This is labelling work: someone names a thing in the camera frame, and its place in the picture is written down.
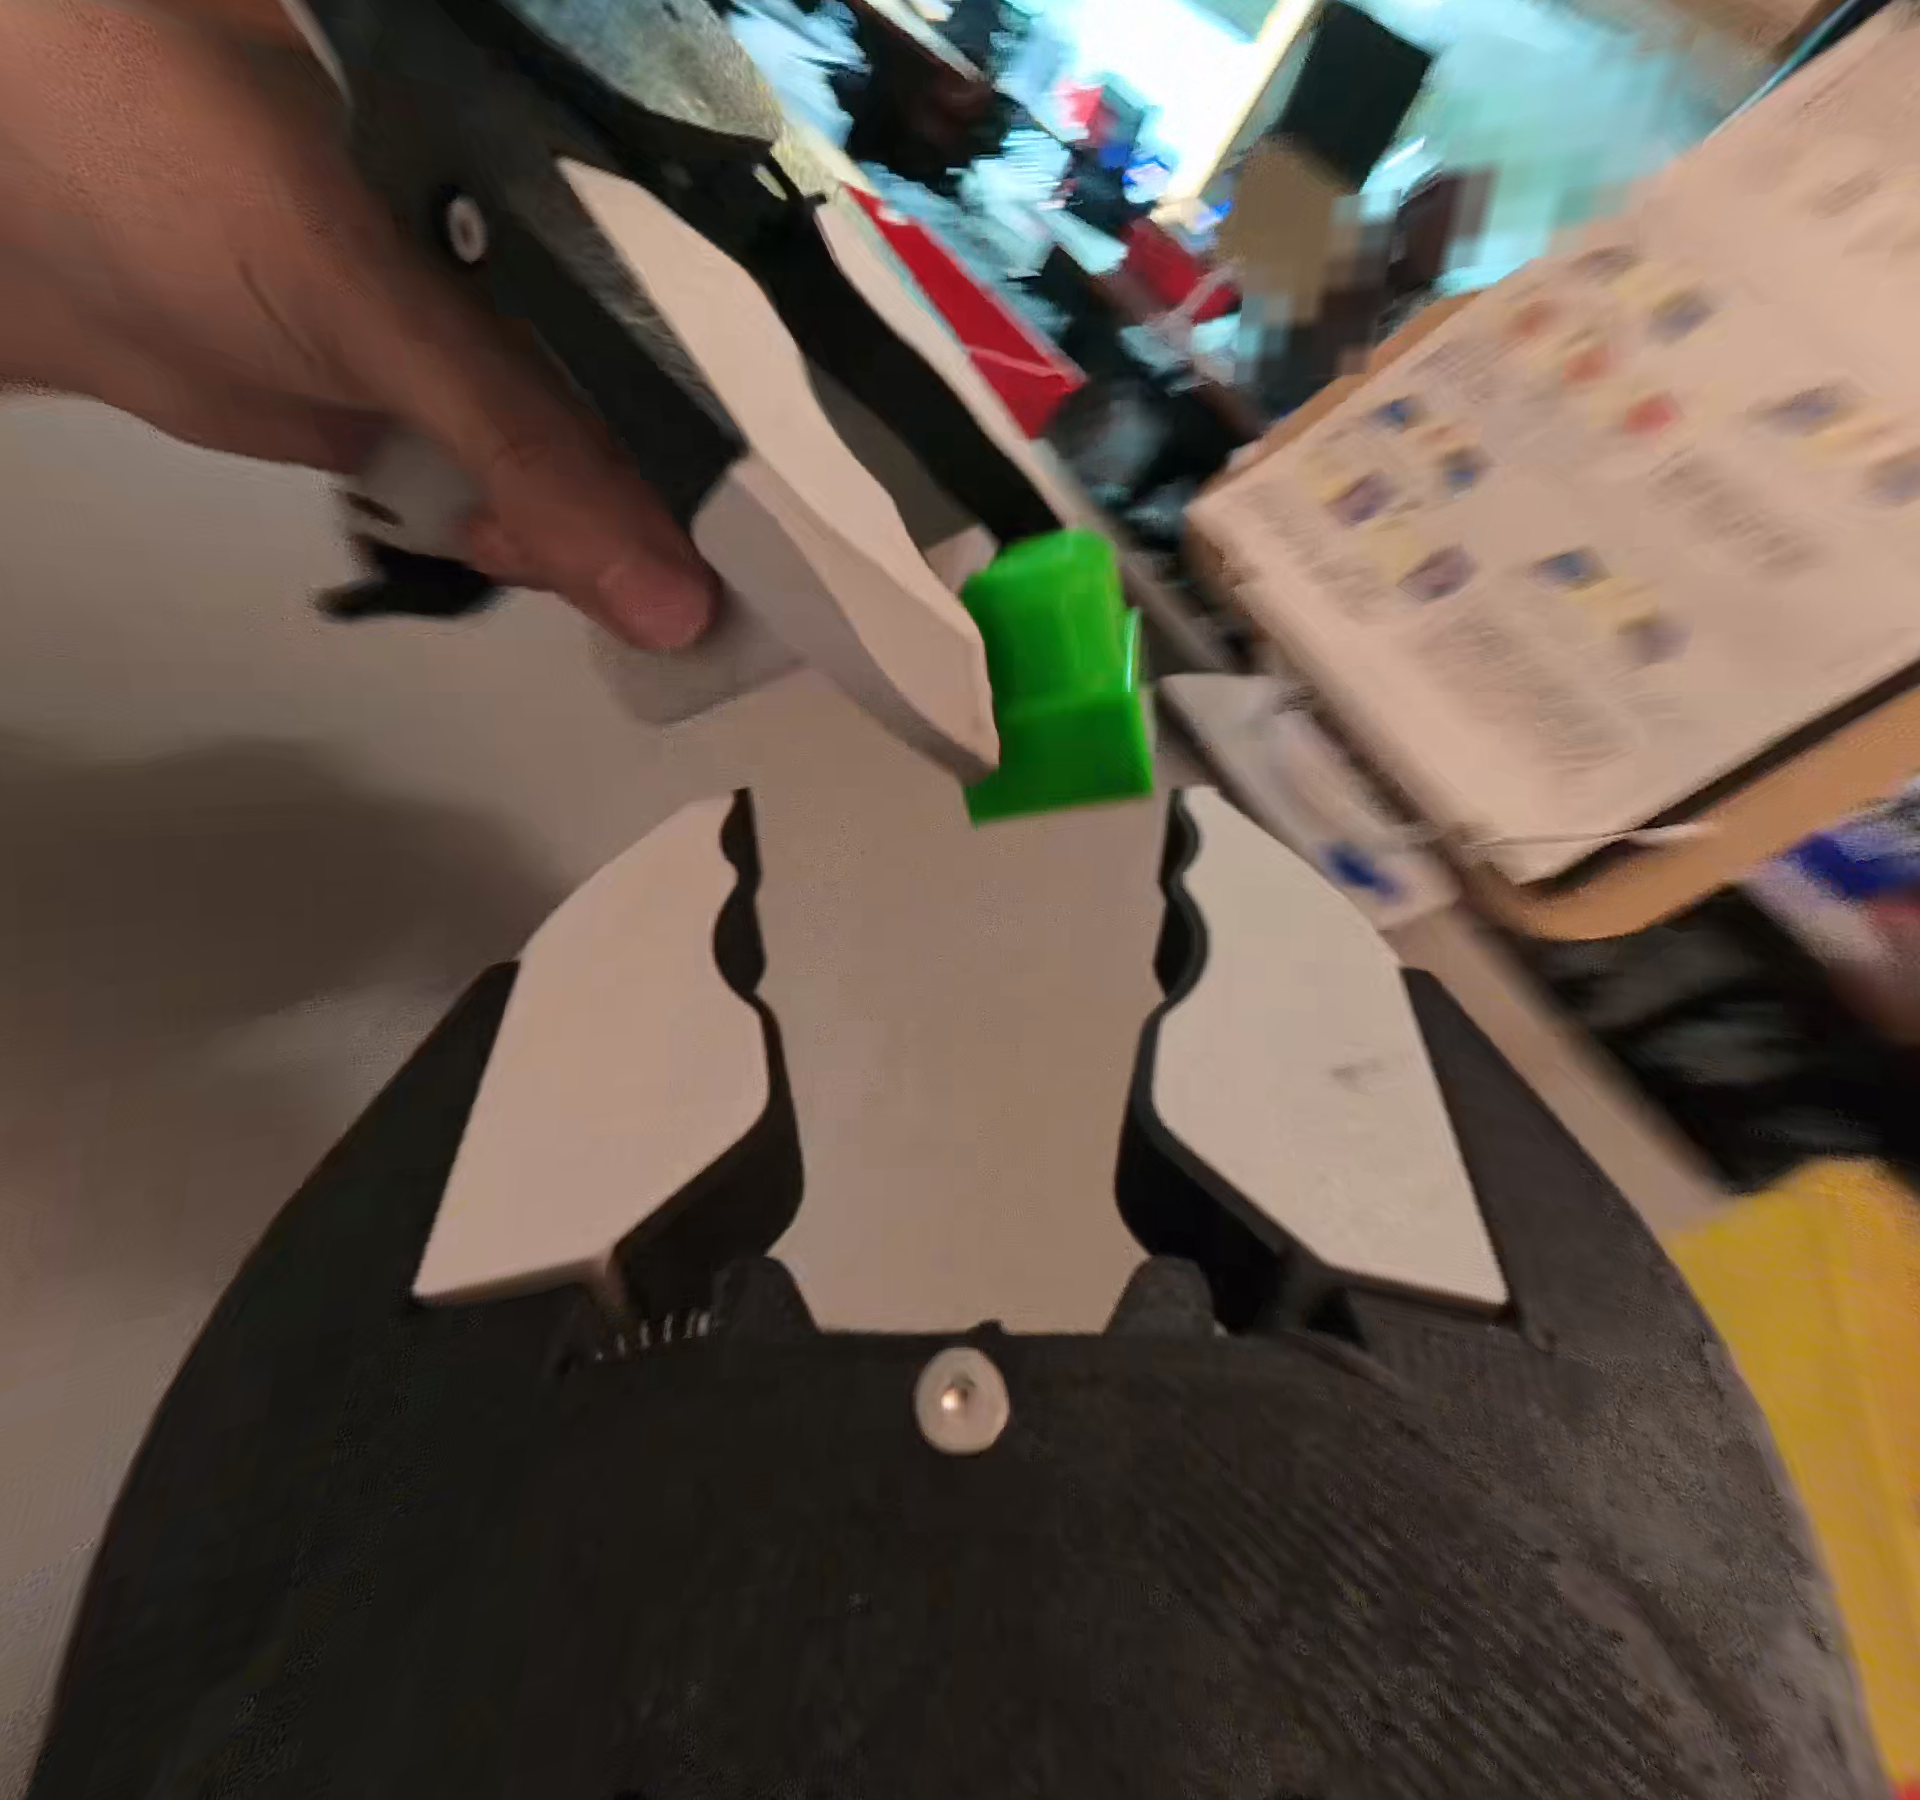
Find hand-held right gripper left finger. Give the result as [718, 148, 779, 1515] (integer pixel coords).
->
[416, 790, 807, 1307]

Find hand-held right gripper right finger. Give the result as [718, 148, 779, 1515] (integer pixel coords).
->
[1119, 790, 1511, 1315]

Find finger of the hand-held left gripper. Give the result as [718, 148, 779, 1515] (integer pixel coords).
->
[804, 181, 1089, 548]
[552, 158, 1003, 786]

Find red plastic bin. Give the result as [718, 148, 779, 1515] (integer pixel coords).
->
[853, 178, 1090, 446]

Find green plastic object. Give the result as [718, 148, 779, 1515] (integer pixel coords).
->
[961, 529, 1164, 829]

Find person's left hand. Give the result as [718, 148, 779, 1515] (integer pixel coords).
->
[0, 0, 725, 652]

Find white stand base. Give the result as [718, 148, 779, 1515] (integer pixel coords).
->
[1153, 667, 1466, 935]

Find yellow plastic bin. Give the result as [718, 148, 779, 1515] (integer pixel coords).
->
[1662, 1156, 1920, 1800]

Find instruction sheet board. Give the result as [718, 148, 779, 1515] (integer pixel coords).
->
[1182, 0, 1920, 941]

